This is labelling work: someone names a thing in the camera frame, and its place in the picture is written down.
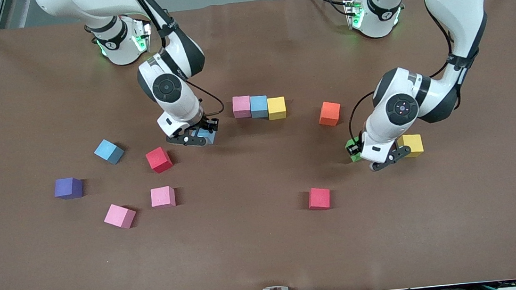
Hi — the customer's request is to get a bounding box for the purple foam cube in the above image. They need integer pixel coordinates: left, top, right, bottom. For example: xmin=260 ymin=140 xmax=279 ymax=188
xmin=52 ymin=176 xmax=85 ymax=201

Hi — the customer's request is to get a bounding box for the blue foam cube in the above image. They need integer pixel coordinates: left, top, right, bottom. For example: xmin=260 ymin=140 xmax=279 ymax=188
xmin=92 ymin=137 xmax=126 ymax=167
xmin=249 ymin=95 xmax=270 ymax=119
xmin=193 ymin=126 xmax=218 ymax=146

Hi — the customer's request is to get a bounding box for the red foam cube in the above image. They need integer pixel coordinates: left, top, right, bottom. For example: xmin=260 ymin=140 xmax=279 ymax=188
xmin=307 ymin=186 xmax=332 ymax=212
xmin=145 ymin=145 xmax=174 ymax=175

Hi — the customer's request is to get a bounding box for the yellow foam cube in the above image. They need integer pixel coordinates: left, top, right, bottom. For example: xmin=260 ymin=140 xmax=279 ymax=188
xmin=266 ymin=96 xmax=288 ymax=121
xmin=397 ymin=133 xmax=425 ymax=159

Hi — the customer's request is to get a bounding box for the green foam cube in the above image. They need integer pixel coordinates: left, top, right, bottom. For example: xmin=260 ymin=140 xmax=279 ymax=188
xmin=344 ymin=136 xmax=365 ymax=163

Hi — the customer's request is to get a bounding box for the orange foam cube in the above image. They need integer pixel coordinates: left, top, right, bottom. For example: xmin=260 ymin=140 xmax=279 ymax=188
xmin=317 ymin=100 xmax=343 ymax=128

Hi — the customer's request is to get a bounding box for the brown table mat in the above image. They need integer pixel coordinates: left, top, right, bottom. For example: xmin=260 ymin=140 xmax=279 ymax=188
xmin=0 ymin=0 xmax=516 ymax=290

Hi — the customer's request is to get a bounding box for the pink foam cube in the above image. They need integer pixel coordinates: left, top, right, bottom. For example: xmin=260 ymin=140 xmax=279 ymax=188
xmin=149 ymin=185 xmax=177 ymax=209
xmin=232 ymin=95 xmax=253 ymax=119
xmin=102 ymin=202 xmax=138 ymax=232

